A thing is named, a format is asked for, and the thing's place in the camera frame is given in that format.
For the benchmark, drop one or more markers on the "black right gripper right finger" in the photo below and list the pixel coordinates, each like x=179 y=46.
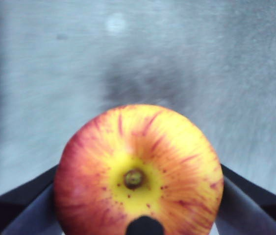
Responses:
x=255 y=210

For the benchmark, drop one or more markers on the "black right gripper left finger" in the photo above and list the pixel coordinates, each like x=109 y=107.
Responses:
x=15 y=215

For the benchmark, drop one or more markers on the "red yellow apple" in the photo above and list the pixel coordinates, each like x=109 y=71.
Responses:
x=137 y=151

